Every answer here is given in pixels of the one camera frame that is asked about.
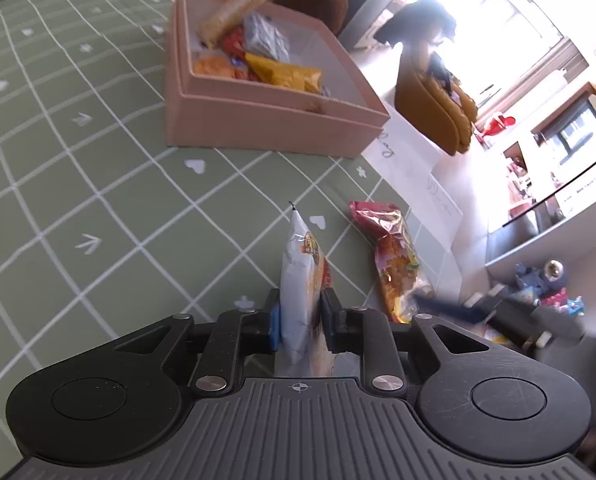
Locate red plastic object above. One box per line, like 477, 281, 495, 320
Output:
476, 114, 517, 140

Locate pink red snack packet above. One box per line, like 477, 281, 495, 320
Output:
221, 29, 249, 61

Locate dark cloth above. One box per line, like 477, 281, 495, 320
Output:
374, 0, 457, 48

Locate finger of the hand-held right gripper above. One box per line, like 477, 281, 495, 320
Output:
412, 293, 484, 323

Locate brown chair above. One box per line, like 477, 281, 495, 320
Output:
394, 40, 479, 157

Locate long yellow wafer packet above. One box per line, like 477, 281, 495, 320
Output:
198, 0, 300, 52

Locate pink cardboard box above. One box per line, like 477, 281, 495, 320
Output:
163, 0, 391, 159

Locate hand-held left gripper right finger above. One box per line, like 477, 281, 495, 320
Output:
320, 287, 489, 395

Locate red yellow snack packet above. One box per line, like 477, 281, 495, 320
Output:
349, 200, 436, 325

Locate white shelf unit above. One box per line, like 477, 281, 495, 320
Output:
484, 81, 596, 338

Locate burger bun packet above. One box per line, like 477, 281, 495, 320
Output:
193, 54, 237, 81

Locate white paper sheets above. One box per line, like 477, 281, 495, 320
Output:
362, 102, 464, 253

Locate white red cracker packet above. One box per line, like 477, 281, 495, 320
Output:
279, 201, 335, 377

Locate silver striped snack packet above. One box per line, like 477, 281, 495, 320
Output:
242, 12, 292, 64

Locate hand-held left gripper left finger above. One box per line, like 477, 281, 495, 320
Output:
112, 287, 283, 397

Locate green checked tablecloth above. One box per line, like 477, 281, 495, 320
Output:
0, 0, 461, 411

